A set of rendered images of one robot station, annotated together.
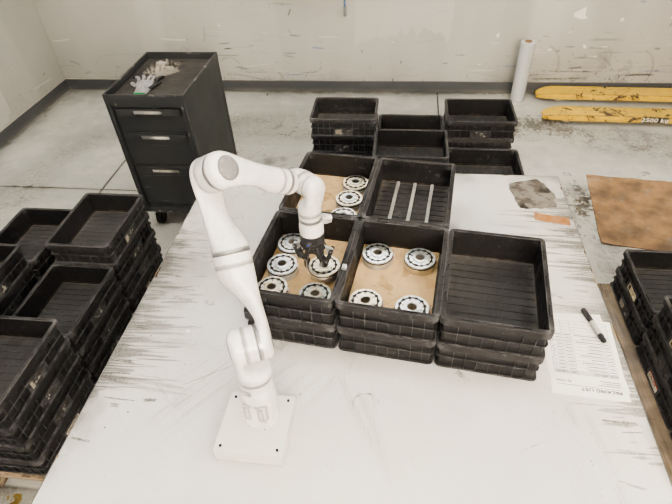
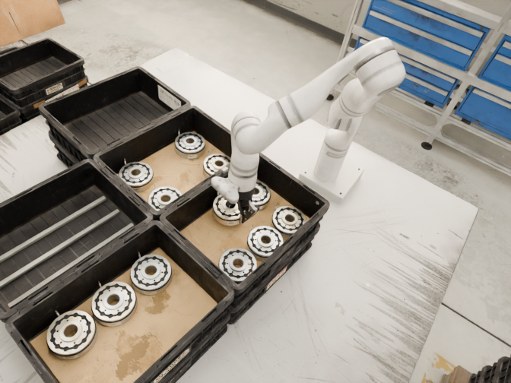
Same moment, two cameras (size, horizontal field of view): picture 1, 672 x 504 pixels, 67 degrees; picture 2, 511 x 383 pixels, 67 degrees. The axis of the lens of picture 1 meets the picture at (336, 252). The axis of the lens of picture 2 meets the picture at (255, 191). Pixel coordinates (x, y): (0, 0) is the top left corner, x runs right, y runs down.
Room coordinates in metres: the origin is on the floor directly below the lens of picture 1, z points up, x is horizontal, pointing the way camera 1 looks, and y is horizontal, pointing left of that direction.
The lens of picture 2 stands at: (1.84, 0.33, 1.78)
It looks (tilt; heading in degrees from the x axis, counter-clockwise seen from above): 49 degrees down; 198
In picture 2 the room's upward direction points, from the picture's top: 11 degrees clockwise
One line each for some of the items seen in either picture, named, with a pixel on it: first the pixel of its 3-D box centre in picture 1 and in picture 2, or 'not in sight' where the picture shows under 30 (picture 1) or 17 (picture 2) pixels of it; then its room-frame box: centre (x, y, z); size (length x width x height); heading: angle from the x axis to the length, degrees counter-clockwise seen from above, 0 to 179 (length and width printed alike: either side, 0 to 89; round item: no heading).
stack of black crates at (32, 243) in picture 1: (42, 258); not in sight; (1.97, 1.50, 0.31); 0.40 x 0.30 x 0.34; 171
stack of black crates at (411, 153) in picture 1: (408, 177); not in sight; (2.43, -0.44, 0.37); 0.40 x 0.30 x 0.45; 81
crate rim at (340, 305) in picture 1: (395, 265); (177, 155); (1.13, -0.18, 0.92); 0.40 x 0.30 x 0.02; 165
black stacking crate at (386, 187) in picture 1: (410, 203); (59, 239); (1.52, -0.29, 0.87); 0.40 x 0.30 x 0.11; 165
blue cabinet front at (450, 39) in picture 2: not in sight; (411, 49); (-0.77, 0.31, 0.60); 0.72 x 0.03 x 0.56; 81
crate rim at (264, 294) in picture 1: (302, 253); (248, 213); (1.21, 0.11, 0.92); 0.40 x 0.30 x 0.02; 165
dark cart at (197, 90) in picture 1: (182, 142); not in sight; (2.84, 0.91, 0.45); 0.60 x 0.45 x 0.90; 171
